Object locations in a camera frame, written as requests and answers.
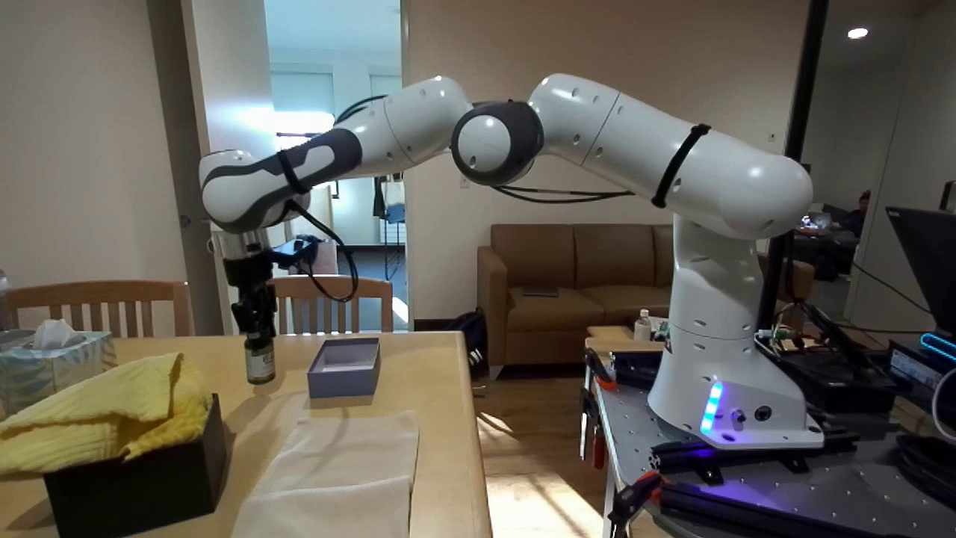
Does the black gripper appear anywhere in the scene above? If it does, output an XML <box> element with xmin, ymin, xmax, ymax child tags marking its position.
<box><xmin>224</xmin><ymin>250</ymin><xmax>273</xmax><ymax>350</ymax></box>

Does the grey box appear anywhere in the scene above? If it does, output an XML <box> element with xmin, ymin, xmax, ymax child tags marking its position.
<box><xmin>308</xmin><ymin>338</ymin><xmax>380</xmax><ymax>397</ymax></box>

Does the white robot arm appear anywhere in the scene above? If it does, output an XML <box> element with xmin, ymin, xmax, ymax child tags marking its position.
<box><xmin>199</xmin><ymin>75</ymin><xmax>823</xmax><ymax>452</ymax></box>

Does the black box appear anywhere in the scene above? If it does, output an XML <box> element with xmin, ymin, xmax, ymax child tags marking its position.
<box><xmin>43</xmin><ymin>405</ymin><xmax>230</xmax><ymax>538</ymax></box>

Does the tissue box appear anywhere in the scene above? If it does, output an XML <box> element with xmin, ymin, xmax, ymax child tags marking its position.
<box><xmin>0</xmin><ymin>320</ymin><xmax>112</xmax><ymax>416</ymax></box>

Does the wooden chair far right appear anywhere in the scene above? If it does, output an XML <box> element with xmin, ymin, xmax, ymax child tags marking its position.
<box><xmin>273</xmin><ymin>274</ymin><xmax>394</xmax><ymax>334</ymax></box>

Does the wooden chair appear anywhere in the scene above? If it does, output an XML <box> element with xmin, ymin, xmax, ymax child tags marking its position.
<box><xmin>273</xmin><ymin>274</ymin><xmax>394</xmax><ymax>334</ymax></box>
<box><xmin>5</xmin><ymin>281</ymin><xmax>190</xmax><ymax>338</ymax></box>

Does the wooden chair far left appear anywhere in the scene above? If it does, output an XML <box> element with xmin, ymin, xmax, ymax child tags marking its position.
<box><xmin>5</xmin><ymin>281</ymin><xmax>190</xmax><ymax>338</ymax></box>

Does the yellow cloth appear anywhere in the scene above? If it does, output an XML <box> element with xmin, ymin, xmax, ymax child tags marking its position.
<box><xmin>0</xmin><ymin>353</ymin><xmax>212</xmax><ymax>479</ymax></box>

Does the beige folded cloth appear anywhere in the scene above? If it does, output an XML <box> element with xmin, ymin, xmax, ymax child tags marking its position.
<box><xmin>230</xmin><ymin>413</ymin><xmax>418</xmax><ymax>538</ymax></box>

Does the wooden dining table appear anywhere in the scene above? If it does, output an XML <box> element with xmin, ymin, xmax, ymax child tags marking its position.
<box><xmin>0</xmin><ymin>328</ymin><xmax>496</xmax><ymax>538</ymax></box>

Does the brown sofa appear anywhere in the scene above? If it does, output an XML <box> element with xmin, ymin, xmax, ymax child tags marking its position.
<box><xmin>478</xmin><ymin>223</ymin><xmax>671</xmax><ymax>368</ymax></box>

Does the robot mounting table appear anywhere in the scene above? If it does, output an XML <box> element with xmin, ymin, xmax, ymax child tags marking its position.
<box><xmin>578</xmin><ymin>353</ymin><xmax>956</xmax><ymax>538</ymax></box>

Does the black monitor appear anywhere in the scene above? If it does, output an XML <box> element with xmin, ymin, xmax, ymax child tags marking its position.
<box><xmin>887</xmin><ymin>207</ymin><xmax>956</xmax><ymax>338</ymax></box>

